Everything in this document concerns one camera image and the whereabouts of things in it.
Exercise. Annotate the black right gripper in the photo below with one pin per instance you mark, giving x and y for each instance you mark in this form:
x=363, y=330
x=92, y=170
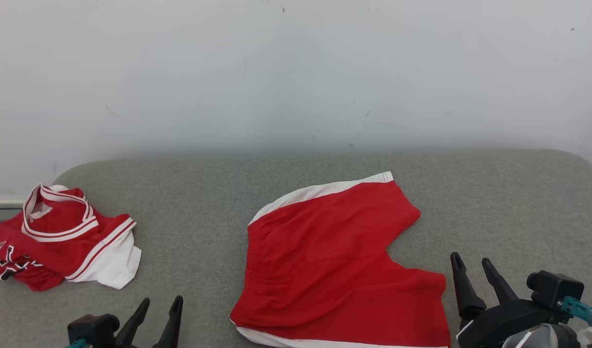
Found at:
x=508, y=321

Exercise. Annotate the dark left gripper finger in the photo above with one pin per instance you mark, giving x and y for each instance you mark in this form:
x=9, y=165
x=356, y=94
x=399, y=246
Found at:
x=134, y=328
x=171, y=328

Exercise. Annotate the red white basketball jersey shirt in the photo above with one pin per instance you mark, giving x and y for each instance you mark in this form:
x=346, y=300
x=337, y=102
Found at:
x=64, y=241

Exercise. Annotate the red shorts with white trim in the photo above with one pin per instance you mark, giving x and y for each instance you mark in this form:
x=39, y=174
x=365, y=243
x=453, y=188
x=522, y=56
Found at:
x=334, y=261

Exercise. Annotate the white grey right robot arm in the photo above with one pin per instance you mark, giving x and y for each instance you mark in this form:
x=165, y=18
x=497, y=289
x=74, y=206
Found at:
x=542, y=338

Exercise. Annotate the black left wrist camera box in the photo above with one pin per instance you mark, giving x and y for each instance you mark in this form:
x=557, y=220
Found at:
x=93, y=328

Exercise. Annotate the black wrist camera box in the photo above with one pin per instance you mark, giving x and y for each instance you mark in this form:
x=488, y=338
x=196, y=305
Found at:
x=93, y=328
x=554, y=289

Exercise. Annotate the teal left camera connector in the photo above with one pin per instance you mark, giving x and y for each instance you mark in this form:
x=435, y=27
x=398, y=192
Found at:
x=78, y=344

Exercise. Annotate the teal camera connector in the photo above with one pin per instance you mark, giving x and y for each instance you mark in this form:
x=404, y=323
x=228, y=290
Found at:
x=578, y=307
x=78, y=344

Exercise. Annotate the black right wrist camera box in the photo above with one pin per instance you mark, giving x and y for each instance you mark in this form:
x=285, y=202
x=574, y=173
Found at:
x=554, y=289

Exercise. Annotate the teal right camera connector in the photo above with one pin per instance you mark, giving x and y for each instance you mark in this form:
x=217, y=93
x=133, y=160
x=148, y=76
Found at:
x=578, y=307

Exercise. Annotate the white wall baseboard strip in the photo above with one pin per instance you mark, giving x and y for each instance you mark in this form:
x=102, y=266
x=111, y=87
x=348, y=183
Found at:
x=3, y=205

